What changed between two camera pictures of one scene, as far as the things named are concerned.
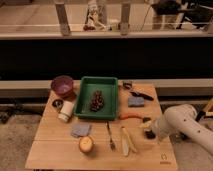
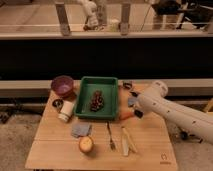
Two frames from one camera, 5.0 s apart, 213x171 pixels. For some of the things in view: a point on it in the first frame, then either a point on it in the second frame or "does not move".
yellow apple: [86, 144] does not move
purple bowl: [62, 85] does not move
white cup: [66, 111] does not move
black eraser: [150, 134] -> [138, 113]
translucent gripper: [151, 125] -> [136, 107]
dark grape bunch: [97, 102] does not move
